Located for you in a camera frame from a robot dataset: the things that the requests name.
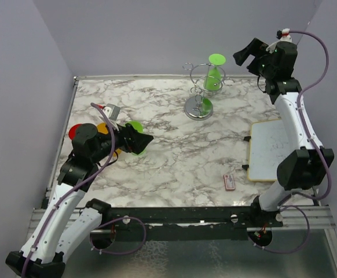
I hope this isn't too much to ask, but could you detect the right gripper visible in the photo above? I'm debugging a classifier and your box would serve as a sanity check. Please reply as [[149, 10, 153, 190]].
[[233, 38, 275, 80]]

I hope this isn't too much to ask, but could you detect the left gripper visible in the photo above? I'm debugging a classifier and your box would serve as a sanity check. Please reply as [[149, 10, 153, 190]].
[[91, 118, 154, 163]]

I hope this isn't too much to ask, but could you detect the green wine glass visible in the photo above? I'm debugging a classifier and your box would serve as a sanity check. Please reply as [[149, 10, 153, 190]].
[[128, 120, 146, 156], [204, 53, 226, 91]]

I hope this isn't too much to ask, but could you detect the orange wine glass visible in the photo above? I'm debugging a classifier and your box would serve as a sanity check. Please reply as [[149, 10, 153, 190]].
[[97, 123, 122, 158]]

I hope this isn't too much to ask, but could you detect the red wine glass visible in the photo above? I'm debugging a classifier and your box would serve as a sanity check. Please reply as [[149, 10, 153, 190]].
[[68, 123, 82, 140]]

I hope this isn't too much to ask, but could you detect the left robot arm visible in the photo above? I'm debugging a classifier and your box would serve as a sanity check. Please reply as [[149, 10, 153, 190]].
[[6, 123, 153, 277]]

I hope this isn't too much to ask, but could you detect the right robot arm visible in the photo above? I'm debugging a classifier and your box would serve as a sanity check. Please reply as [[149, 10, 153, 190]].
[[233, 38, 334, 226]]

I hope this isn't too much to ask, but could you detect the chrome wine glass rack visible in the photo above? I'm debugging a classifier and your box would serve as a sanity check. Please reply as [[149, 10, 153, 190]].
[[183, 62, 226, 120]]

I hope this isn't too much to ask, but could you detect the small whiteboard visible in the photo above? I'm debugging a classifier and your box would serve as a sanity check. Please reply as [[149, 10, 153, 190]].
[[247, 119, 290, 182]]

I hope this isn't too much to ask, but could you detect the red white eraser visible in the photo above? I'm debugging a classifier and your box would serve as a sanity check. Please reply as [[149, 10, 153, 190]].
[[224, 174, 235, 191]]

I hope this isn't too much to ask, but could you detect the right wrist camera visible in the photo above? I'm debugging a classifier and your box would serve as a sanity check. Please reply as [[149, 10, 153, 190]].
[[266, 28, 296, 54]]

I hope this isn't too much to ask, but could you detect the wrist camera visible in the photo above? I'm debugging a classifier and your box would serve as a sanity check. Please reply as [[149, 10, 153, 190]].
[[266, 28, 296, 54], [98, 104, 120, 130]]

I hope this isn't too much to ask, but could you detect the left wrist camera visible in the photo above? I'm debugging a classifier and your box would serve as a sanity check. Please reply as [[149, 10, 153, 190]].
[[98, 104, 120, 130]]

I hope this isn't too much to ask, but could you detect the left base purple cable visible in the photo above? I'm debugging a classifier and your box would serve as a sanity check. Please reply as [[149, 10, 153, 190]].
[[89, 215, 147, 256]]

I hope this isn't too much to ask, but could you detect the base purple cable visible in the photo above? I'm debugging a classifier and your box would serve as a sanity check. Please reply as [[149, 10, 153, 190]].
[[89, 215, 147, 256], [252, 206, 311, 254]]

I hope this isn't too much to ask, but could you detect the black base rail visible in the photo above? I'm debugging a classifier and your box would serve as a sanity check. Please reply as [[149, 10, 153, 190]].
[[86, 199, 283, 242]]

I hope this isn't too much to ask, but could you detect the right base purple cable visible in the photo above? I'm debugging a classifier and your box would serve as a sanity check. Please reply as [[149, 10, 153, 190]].
[[252, 206, 311, 254]]

